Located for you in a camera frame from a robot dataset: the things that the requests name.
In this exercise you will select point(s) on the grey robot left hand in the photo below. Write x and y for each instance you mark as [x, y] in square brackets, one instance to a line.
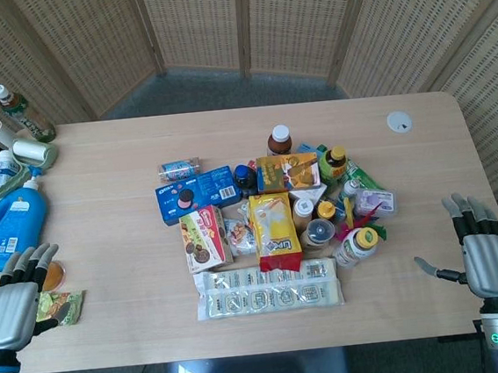
[10, 313]

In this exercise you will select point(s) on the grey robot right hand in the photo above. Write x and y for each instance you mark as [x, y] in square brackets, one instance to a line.
[492, 266]

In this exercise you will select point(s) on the red and white biscuit box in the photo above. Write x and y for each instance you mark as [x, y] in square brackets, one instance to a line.
[203, 239]

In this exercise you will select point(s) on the blue Oreo box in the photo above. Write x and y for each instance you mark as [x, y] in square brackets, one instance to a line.
[192, 196]

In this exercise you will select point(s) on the yellow orange snack box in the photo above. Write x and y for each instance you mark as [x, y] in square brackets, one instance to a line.
[287, 173]

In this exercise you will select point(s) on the green snack packet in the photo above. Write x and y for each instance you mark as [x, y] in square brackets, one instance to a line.
[64, 306]

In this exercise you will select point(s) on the orange round lid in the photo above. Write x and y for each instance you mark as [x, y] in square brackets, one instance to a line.
[54, 275]

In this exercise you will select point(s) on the blue detergent bottle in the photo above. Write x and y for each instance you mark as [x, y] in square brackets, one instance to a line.
[10, 227]

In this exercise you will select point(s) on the white peach drink bottle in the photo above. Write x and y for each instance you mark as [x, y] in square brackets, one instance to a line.
[356, 246]

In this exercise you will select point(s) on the colourful feather shuttlecock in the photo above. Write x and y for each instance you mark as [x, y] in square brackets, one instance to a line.
[351, 220]

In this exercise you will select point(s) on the green tube package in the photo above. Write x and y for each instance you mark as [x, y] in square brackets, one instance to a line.
[365, 175]

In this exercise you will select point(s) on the small clear bottle white cap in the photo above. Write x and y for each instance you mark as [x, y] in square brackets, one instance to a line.
[349, 187]

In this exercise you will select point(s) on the white round table grommet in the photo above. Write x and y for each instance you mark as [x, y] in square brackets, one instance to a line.
[400, 121]

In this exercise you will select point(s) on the yellow nozzle squeeze bottle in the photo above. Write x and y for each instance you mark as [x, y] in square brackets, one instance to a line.
[326, 212]

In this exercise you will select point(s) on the mayonnaise bottle clear cap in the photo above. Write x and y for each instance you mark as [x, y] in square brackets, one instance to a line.
[319, 232]

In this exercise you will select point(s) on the green bottle yellow cap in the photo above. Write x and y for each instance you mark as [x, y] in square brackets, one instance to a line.
[333, 165]

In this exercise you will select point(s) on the green label tea bottle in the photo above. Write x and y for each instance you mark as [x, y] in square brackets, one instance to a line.
[26, 117]

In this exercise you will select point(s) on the beige bottle white cap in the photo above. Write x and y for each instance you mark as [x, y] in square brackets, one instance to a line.
[303, 214]

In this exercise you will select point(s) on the yellow red Lipo bag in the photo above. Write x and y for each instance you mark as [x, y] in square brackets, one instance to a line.
[275, 228]

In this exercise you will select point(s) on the light blue packet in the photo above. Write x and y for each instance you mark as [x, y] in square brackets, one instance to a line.
[305, 148]

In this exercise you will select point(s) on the small blue snack packet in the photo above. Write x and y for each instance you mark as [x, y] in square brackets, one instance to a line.
[179, 169]

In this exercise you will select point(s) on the long white sponge pack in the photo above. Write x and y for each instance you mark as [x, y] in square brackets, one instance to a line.
[268, 292]

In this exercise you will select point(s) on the white blue snack bag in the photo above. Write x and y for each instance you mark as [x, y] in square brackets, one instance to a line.
[241, 238]

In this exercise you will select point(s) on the brown drink bottle white cap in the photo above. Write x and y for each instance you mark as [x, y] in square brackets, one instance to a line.
[280, 141]

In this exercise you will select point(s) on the small white orange sachet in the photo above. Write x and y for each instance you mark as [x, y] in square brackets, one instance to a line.
[243, 213]

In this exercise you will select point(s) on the dark cola bottle blue cap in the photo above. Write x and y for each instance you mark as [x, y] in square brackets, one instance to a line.
[245, 180]

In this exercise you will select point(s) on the woven wooden folding screen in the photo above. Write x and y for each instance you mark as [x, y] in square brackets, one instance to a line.
[198, 24]

